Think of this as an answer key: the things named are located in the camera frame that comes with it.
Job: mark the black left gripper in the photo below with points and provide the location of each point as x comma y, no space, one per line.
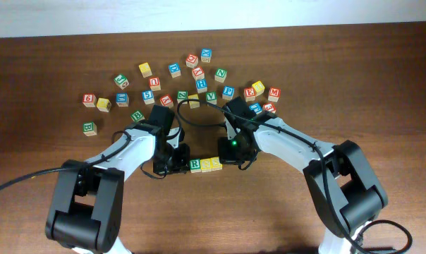
178,162

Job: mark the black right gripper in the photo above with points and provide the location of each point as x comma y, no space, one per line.
228,156

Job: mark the green R block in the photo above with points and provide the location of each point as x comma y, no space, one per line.
195,166

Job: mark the yellow S block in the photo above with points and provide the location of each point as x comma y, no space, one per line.
216,164
206,165

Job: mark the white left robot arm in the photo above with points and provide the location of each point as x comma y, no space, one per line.
86,208

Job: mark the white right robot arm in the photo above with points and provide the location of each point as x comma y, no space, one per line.
345,190

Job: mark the blue T block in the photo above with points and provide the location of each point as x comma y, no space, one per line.
256,107

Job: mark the red 3 block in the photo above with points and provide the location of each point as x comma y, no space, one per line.
269,107

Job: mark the green b block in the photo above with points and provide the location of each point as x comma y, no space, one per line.
137,116
89,128

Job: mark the red E block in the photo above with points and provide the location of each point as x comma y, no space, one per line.
249,94

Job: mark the blue P block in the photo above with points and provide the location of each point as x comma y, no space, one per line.
228,93

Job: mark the red Y block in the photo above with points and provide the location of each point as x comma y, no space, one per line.
166,101

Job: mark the green V block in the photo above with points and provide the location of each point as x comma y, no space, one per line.
211,97

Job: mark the yellow block centre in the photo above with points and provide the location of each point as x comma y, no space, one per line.
194,101

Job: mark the red M block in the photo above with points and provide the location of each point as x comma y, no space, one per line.
274,94

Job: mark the yellow block near E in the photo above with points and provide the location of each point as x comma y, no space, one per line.
258,88

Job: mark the blue 5 block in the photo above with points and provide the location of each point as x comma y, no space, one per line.
148,97

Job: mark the green Z block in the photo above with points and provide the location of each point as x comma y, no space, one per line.
181,96

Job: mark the blue H block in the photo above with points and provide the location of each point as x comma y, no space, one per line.
201,86

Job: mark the green N block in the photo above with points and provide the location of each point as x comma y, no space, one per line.
220,75

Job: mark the red U block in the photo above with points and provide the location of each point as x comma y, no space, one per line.
155,84

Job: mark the green B block far left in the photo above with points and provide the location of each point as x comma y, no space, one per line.
89,128

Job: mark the yellow block far left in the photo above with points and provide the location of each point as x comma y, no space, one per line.
103,104

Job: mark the red X block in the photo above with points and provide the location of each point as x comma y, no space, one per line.
198,73

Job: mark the blue D block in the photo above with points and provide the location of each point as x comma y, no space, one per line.
175,70

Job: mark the green J block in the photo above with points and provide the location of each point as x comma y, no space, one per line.
121,81

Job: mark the yellow block top left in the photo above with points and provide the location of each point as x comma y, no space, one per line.
145,69

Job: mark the red 6 block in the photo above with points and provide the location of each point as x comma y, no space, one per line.
89,100

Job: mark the red C block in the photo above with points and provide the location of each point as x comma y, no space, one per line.
191,61

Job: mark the blue X block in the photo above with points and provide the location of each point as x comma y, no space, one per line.
206,55

